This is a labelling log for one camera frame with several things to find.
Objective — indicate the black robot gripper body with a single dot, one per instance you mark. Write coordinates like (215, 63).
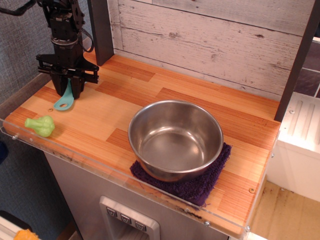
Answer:
(68, 57)

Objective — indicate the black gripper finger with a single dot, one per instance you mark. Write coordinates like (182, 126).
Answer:
(60, 81)
(77, 86)

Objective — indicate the teal dish brush white bristles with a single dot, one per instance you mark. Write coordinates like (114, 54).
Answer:
(67, 99)

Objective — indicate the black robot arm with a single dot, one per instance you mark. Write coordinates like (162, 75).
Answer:
(66, 20)

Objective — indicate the stainless steel pot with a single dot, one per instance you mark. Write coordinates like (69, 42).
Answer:
(175, 140)

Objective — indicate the green toy broccoli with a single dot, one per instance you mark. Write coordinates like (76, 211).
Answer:
(42, 126)

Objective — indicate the grey toy kitchen cabinet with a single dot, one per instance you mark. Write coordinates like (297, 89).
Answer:
(83, 189)

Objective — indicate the silver button panel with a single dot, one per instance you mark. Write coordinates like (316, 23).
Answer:
(124, 223)

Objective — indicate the orange object bottom left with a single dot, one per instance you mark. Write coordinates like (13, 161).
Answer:
(26, 234)

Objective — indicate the purple cloth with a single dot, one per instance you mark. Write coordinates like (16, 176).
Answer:
(195, 191)

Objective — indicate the white ridged appliance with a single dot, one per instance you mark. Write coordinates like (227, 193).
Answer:
(295, 160)

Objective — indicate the dark left shelf post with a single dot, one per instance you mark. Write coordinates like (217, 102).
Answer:
(101, 30)

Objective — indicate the dark shelf post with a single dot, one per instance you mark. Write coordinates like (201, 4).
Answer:
(101, 30)
(301, 55)

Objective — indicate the dark right shelf post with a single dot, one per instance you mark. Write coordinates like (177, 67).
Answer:
(301, 55)

